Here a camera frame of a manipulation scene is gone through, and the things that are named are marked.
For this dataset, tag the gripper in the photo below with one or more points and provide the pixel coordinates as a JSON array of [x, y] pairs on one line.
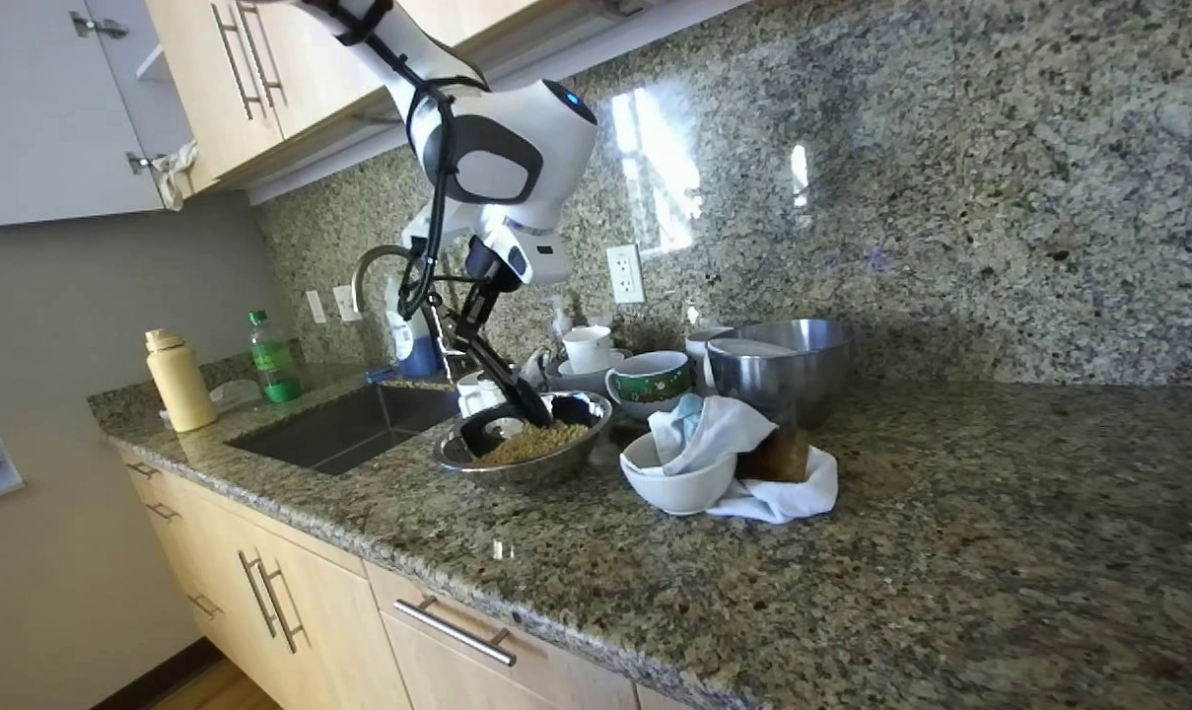
[[487, 261]]

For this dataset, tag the black and silver ladle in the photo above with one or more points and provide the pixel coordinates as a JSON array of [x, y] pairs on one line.
[[507, 380]]

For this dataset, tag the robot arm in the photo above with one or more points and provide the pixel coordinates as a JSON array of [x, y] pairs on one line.
[[517, 138]]

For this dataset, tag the grey saucer bowl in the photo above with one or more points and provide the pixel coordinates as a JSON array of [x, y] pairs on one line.
[[581, 380]]

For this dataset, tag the silver bowl with grains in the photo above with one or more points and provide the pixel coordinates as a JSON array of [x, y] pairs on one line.
[[541, 463]]

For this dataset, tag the white ceramic bowl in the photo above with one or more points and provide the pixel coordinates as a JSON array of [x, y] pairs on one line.
[[674, 488]]

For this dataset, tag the large steel mixing bowl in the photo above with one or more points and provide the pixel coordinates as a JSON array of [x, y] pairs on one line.
[[788, 385]]

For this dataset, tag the blue and white soap bottle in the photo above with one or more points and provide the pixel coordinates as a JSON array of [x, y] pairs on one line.
[[413, 345]]

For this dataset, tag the small white mug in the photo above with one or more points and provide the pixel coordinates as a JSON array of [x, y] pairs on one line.
[[477, 392]]

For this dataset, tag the small spray bottle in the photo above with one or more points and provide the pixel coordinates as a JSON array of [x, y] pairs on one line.
[[560, 320]]

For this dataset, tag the blue sponge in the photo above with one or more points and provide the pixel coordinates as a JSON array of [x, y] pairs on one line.
[[381, 375]]

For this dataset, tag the silver tap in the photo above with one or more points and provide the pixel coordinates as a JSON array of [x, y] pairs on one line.
[[369, 264]]

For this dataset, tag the white mug on saucer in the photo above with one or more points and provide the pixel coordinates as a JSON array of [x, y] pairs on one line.
[[588, 347]]

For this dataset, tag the steel sink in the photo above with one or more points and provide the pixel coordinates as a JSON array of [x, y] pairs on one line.
[[339, 429]]

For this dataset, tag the green and white mug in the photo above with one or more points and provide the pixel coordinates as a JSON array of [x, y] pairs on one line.
[[650, 380]]

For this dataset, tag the green plastic bottle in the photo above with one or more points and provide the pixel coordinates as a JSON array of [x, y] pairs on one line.
[[274, 360]]

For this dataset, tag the clear plastic container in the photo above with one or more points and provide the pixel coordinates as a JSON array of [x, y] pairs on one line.
[[236, 394]]

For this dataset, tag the white cloth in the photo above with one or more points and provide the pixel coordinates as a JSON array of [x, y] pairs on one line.
[[714, 429]]

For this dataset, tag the wooden upper cabinet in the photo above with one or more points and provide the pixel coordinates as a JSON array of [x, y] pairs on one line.
[[319, 69]]

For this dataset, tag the wooden cabinet door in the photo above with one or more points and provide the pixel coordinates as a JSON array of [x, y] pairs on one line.
[[310, 69], [201, 79], [211, 592], [344, 641]]

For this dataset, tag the yellow flask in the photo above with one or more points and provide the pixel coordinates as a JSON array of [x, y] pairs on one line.
[[181, 385]]

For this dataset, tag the white rag on hinge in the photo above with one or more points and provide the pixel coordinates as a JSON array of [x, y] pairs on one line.
[[174, 173]]

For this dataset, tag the brown block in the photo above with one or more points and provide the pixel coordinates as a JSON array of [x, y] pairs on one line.
[[778, 456]]

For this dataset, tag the wooden lower cabinet door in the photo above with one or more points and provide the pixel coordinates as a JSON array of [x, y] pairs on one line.
[[344, 641], [211, 592]]

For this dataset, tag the wooden drawer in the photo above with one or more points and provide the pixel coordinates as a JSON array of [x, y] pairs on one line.
[[517, 680]]

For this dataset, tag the open white cabinet door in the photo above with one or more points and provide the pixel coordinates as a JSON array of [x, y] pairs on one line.
[[43, 118]]

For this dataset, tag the white switch plate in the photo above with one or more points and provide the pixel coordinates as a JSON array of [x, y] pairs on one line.
[[316, 307], [345, 303]]

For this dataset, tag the white wall socket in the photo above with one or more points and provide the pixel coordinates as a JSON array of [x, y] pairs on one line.
[[625, 273]]

